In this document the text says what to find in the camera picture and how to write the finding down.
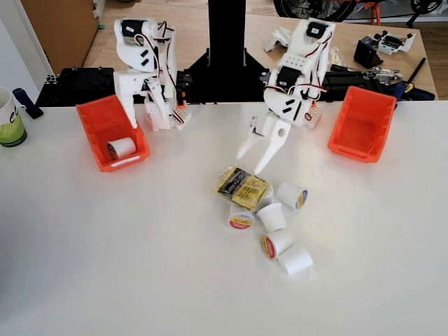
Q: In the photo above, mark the blue yellow bar clamp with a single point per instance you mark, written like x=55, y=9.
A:
x=402, y=89

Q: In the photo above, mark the white coffee pod blue lid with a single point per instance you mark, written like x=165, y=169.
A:
x=124, y=147

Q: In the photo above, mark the black printed part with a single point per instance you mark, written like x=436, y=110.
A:
x=365, y=52

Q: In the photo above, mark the yellow black sachet bundle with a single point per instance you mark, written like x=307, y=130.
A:
x=241, y=189

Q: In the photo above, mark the white pod blue yellow lid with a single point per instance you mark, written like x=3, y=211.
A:
x=288, y=194

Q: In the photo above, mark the black camera mast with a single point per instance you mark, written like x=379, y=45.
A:
x=227, y=35

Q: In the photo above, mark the white part with electronics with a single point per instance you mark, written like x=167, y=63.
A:
x=392, y=43

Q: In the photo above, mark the wooden cabinet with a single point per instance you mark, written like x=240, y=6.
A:
x=59, y=31

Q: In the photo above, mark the white coffee pod red lid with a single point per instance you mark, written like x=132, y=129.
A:
x=241, y=218
x=280, y=241

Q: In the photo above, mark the black flat box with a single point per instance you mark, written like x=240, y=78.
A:
x=87, y=73

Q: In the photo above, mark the silver metal clamp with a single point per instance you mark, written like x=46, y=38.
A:
x=385, y=74

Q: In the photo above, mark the black aluminium rail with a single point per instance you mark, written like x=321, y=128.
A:
x=70, y=96

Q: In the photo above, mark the clear bag of screws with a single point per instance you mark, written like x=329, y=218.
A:
x=339, y=56

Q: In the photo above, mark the orange plastic bin white label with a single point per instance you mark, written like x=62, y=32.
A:
x=101, y=122

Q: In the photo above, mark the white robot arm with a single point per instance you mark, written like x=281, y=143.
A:
x=297, y=49
x=173, y=56

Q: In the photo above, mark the white printed robot part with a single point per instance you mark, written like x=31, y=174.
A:
x=276, y=38

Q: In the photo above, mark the black bicycle wheel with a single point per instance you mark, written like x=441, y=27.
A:
x=297, y=10

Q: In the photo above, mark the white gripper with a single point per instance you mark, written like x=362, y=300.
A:
x=276, y=131
x=129, y=85

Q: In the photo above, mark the orange metal stand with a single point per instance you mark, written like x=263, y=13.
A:
x=377, y=14

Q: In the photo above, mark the white green mug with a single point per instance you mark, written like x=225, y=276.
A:
x=10, y=119

